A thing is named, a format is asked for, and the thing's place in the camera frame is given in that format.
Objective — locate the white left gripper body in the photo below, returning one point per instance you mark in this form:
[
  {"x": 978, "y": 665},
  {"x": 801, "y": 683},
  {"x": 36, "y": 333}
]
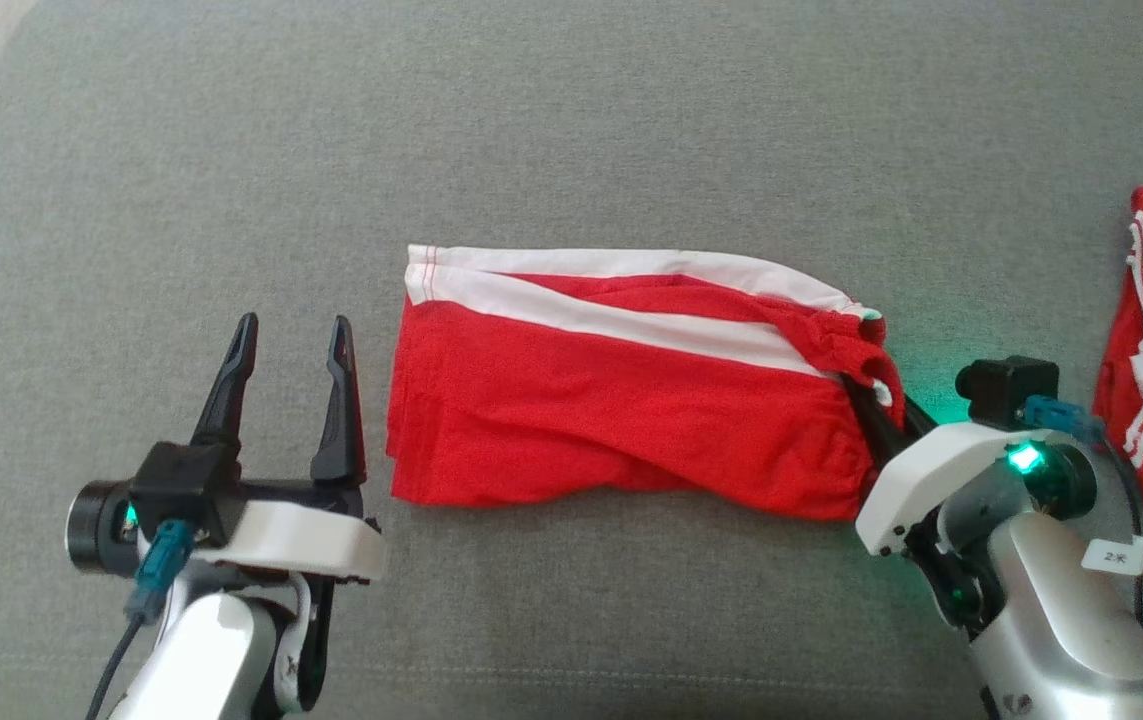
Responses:
[{"x": 311, "y": 535}]

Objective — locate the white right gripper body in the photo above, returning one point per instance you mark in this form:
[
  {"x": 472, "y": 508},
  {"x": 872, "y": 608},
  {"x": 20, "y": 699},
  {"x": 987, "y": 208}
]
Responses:
[{"x": 931, "y": 480}]

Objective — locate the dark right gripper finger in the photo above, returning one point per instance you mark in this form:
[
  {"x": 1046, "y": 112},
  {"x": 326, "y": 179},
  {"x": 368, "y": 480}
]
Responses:
[
  {"x": 916, "y": 422},
  {"x": 876, "y": 435}
]

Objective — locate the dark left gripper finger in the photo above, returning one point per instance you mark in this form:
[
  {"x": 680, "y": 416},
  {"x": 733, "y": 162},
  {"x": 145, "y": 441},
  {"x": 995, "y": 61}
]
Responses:
[
  {"x": 341, "y": 430},
  {"x": 231, "y": 400}
]

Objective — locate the red shorts with white stripes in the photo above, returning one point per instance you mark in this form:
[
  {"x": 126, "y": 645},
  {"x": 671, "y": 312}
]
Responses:
[{"x": 581, "y": 410}]

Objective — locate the grey sofa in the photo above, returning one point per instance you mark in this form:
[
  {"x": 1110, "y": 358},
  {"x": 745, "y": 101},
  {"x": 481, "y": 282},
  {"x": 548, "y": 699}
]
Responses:
[{"x": 531, "y": 120}]

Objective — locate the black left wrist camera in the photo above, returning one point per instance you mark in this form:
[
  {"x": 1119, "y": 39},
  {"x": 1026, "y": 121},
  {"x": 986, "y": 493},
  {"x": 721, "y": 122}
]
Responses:
[{"x": 181, "y": 480}]

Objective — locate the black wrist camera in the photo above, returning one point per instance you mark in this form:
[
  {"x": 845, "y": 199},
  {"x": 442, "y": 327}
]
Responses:
[
  {"x": 1006, "y": 385},
  {"x": 181, "y": 480}
]

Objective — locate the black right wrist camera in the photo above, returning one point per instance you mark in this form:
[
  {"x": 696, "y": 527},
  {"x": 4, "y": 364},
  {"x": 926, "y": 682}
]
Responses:
[{"x": 1006, "y": 385}]

